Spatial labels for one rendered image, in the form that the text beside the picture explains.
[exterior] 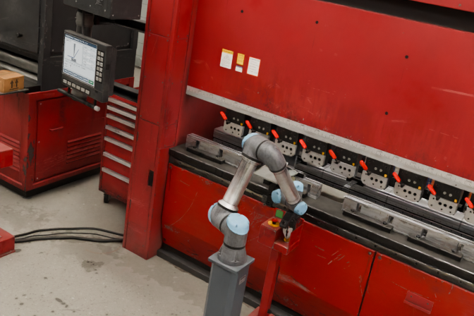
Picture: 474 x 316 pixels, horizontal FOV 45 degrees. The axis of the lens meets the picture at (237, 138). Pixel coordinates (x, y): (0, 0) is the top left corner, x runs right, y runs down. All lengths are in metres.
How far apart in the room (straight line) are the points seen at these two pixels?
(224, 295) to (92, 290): 1.25
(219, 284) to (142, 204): 1.35
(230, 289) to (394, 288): 1.01
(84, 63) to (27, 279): 1.48
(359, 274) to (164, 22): 1.98
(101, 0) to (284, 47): 1.13
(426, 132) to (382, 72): 0.41
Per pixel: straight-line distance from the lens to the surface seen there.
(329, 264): 3.58
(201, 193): 3.92
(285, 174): 2.90
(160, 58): 3.80
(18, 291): 4.00
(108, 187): 4.94
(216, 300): 3.05
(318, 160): 3.50
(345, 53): 3.34
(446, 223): 3.64
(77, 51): 3.76
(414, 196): 3.35
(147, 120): 3.96
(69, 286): 4.03
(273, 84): 3.56
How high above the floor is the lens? 2.32
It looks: 19 degrees down
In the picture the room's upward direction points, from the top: 10 degrees clockwise
